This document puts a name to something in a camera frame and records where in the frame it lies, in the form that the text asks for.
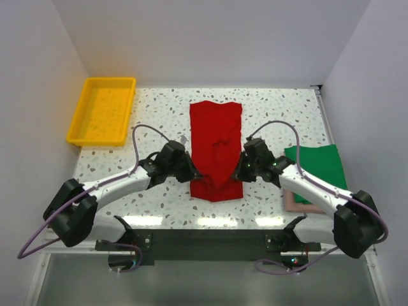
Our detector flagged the red t shirt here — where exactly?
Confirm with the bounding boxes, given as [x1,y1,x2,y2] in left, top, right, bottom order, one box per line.
[189,101,243,202]

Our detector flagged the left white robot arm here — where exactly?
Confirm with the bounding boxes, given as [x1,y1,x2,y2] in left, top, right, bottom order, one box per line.
[43,140,202,250]

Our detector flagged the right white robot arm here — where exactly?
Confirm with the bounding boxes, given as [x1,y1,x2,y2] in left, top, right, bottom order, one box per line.
[232,138,388,259]

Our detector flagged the pink folded t shirt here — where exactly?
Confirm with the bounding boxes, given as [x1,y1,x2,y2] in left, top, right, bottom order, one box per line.
[283,189,324,214]

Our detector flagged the green folded t shirt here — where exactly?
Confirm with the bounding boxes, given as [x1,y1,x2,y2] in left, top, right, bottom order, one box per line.
[300,145,348,189]

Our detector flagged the yellow plastic bin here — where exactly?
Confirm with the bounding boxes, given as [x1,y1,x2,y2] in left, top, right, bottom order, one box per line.
[66,77,136,147]

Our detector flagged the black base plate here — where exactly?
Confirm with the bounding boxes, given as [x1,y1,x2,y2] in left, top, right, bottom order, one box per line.
[95,229,321,266]

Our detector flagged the aluminium frame rail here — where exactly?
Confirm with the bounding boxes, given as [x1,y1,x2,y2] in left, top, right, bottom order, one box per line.
[40,226,379,255]

